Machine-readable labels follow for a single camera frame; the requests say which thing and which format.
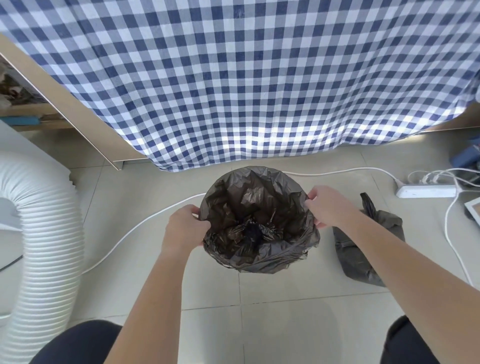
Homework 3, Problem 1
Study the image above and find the black bin liner bag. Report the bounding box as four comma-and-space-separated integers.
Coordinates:
197, 166, 321, 274

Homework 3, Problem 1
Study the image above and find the light wooden bed frame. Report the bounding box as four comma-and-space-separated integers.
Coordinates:
0, 33, 151, 171

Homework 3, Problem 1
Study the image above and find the person's left leg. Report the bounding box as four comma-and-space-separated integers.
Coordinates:
29, 319, 124, 364

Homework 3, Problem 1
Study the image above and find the white corrugated exhaust hose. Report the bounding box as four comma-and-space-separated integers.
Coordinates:
0, 151, 86, 364

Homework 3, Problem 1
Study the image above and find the person's right hand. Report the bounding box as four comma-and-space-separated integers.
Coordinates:
304, 185, 359, 230

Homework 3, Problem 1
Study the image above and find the blue object under bed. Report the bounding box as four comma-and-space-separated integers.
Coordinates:
450, 136, 480, 175

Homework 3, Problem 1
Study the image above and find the person's left forearm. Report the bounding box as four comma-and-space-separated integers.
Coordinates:
103, 245, 199, 364

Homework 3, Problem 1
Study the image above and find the person's right forearm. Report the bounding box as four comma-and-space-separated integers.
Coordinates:
331, 210, 480, 364

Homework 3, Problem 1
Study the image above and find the wooden shelf with clutter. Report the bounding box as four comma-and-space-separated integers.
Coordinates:
0, 60, 74, 132

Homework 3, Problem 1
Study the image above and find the blue white checkered bedsheet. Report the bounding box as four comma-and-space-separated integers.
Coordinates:
0, 0, 480, 173

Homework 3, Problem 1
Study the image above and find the white framed dark box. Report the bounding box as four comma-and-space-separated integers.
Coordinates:
463, 196, 480, 228

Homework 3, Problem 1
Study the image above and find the white plug cable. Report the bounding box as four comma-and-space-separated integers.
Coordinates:
407, 169, 480, 289

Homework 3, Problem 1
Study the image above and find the person's left hand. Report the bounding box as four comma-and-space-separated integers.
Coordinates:
161, 204, 211, 259

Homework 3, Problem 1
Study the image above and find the tied full black garbage bag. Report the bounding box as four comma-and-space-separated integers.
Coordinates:
332, 193, 406, 288

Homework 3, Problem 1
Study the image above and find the long white power cable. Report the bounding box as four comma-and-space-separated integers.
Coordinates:
80, 167, 399, 275

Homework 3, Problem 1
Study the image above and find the white power strip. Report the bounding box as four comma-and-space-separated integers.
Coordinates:
394, 178, 458, 199

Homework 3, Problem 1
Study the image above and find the person's leg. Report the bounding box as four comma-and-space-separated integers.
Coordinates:
29, 319, 124, 364
380, 315, 440, 364

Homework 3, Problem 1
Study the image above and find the person's right leg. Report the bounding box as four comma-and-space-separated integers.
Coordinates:
380, 315, 440, 364

